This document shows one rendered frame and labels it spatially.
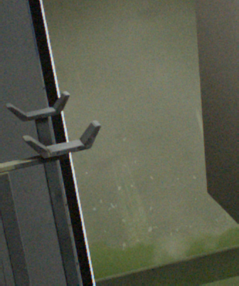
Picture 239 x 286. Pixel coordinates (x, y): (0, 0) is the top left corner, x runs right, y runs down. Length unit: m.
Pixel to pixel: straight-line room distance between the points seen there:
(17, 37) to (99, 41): 1.83
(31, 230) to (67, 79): 1.72
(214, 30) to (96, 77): 1.09
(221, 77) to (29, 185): 0.84
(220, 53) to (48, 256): 0.84
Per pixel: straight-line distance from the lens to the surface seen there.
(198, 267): 3.06
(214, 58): 2.23
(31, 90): 1.48
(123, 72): 3.23
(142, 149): 3.13
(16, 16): 1.46
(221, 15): 2.14
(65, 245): 1.15
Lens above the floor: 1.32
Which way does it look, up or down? 13 degrees down
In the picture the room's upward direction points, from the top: 10 degrees counter-clockwise
